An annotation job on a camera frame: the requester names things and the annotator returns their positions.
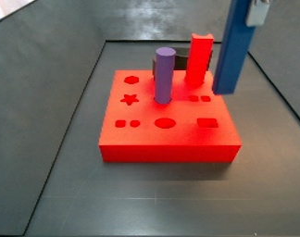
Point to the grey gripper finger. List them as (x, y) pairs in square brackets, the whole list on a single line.
[(258, 12)]

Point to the blue rectangular peg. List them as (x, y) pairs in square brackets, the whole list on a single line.
[(238, 39)]

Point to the black block behind board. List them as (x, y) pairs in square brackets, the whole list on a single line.
[(181, 59)]

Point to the red peg board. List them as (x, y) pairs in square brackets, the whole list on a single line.
[(191, 130)]

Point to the red notched peg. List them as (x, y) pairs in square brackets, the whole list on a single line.
[(199, 59)]

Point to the purple cylinder peg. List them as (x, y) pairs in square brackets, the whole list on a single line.
[(164, 74)]

